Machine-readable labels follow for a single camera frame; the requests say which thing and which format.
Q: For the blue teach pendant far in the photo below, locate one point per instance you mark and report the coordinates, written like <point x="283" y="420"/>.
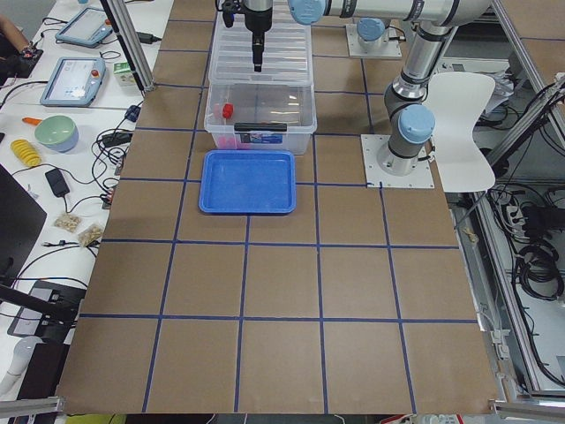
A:
<point x="89" y="28"/>

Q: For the snack bag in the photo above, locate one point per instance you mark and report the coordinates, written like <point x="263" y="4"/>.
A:
<point x="90" y="235"/>
<point x="68" y="222"/>

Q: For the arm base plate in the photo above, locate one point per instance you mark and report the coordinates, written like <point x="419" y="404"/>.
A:
<point x="386" y="47"/>
<point x="383" y="169"/>

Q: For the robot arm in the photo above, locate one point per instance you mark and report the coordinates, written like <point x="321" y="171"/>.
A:
<point x="372" y="30"/>
<point x="412" y="123"/>

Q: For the yellow ridged toy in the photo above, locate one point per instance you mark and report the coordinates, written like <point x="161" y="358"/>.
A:
<point x="26" y="153"/>

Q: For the blue teach pendant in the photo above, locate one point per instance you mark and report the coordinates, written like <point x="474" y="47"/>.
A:
<point x="75" y="82"/>
<point x="89" y="28"/>

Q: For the green bowl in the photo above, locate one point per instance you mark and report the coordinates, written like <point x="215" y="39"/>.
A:
<point x="58" y="133"/>

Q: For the black power adapter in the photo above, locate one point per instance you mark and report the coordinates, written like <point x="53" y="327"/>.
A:
<point x="57" y="183"/>

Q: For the clear plastic storage box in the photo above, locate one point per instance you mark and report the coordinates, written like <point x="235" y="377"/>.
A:
<point x="294" y="106"/>

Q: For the black box latch handle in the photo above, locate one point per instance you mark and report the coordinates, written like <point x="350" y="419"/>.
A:
<point x="260" y="127"/>

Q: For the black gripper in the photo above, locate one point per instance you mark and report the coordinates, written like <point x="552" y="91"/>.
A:
<point x="257" y="19"/>

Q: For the aluminium frame post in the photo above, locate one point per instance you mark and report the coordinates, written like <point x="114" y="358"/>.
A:
<point x="128" y="39"/>

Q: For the blue teach pendant near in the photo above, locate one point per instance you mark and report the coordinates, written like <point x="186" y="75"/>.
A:
<point x="75" y="82"/>

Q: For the blue plastic tray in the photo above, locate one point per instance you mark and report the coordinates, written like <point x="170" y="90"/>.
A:
<point x="248" y="182"/>

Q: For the green white carton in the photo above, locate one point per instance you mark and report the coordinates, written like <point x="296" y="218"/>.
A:
<point x="123" y="74"/>

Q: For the white chair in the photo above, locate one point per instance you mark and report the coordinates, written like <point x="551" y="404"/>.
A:
<point x="457" y="99"/>

